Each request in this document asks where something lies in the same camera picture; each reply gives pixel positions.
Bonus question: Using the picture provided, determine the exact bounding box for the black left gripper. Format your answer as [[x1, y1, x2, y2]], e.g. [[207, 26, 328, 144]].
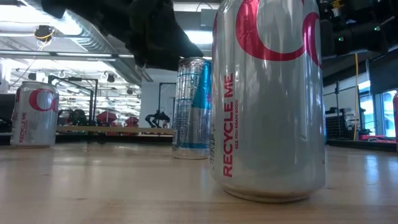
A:
[[42, 0, 205, 72]]

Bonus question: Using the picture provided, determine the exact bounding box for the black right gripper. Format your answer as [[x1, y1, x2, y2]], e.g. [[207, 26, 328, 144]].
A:
[[320, 19, 389, 57]]

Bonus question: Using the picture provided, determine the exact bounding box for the blue silver Red Bull can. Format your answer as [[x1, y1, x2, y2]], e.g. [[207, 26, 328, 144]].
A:
[[172, 57, 213, 161]]

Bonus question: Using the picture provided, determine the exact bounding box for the silver Diet Coke can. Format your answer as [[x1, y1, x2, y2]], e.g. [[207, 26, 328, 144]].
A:
[[10, 81, 60, 147], [210, 0, 327, 203]]

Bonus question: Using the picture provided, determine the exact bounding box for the light wooden shelf board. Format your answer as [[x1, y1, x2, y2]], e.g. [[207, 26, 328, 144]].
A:
[[55, 126, 175, 136]]

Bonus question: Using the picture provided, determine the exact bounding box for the black legged robot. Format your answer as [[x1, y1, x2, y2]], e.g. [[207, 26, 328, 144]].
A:
[[145, 109, 171, 129]]

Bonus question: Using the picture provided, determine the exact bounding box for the red fabric cover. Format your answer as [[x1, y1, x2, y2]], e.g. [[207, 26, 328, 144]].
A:
[[124, 116, 140, 128], [95, 111, 119, 128]]

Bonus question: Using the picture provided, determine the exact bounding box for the red cola can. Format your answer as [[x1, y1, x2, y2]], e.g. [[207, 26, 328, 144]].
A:
[[392, 92, 398, 152]]

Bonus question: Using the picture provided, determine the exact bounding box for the black pegboard cart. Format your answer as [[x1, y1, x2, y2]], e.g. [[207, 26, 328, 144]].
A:
[[325, 107, 355, 140]]

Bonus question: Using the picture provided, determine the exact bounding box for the red tray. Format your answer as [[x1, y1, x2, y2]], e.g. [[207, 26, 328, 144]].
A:
[[359, 134, 389, 141]]

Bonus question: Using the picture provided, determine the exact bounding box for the black monitor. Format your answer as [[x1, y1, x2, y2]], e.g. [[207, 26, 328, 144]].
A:
[[0, 93, 16, 122]]

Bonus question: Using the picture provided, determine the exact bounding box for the black metal shelf frame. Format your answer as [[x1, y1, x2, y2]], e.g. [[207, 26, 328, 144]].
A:
[[47, 74, 99, 127]]

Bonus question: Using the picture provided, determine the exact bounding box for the black sensor with yellow cable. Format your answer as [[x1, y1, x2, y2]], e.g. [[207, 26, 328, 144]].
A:
[[33, 24, 56, 43]]

